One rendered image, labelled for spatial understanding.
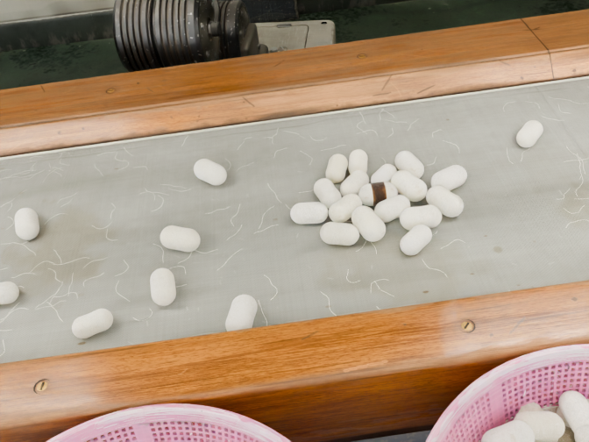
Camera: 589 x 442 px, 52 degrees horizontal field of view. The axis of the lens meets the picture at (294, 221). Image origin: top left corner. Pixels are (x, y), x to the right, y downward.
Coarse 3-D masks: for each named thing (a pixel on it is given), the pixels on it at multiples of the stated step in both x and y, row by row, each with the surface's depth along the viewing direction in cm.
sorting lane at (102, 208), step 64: (256, 128) 67; (320, 128) 66; (384, 128) 65; (448, 128) 64; (512, 128) 63; (576, 128) 62; (0, 192) 63; (64, 192) 62; (128, 192) 61; (192, 192) 60; (256, 192) 59; (512, 192) 56; (576, 192) 55; (0, 256) 56; (64, 256) 55; (128, 256) 54; (192, 256) 53; (256, 256) 53; (320, 256) 52; (384, 256) 51; (448, 256) 51; (512, 256) 50; (576, 256) 49; (0, 320) 50; (64, 320) 49; (128, 320) 49; (192, 320) 48; (256, 320) 48
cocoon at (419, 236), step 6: (414, 228) 51; (420, 228) 51; (426, 228) 51; (408, 234) 50; (414, 234) 50; (420, 234) 50; (426, 234) 50; (402, 240) 50; (408, 240) 50; (414, 240) 50; (420, 240) 50; (426, 240) 51; (402, 246) 50; (408, 246) 50; (414, 246) 50; (420, 246) 50; (408, 252) 50; (414, 252) 50
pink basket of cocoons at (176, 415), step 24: (144, 408) 40; (168, 408) 39; (192, 408) 39; (216, 408) 39; (72, 432) 39; (96, 432) 39; (120, 432) 40; (144, 432) 40; (192, 432) 40; (216, 432) 40; (240, 432) 39; (264, 432) 38
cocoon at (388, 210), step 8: (384, 200) 54; (392, 200) 53; (400, 200) 53; (408, 200) 54; (376, 208) 54; (384, 208) 53; (392, 208) 53; (400, 208) 53; (384, 216) 53; (392, 216) 53
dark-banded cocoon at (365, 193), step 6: (366, 186) 55; (390, 186) 55; (360, 192) 55; (366, 192) 55; (372, 192) 55; (390, 192) 55; (396, 192) 55; (360, 198) 55; (366, 198) 55; (372, 198) 55; (366, 204) 55; (372, 204) 55
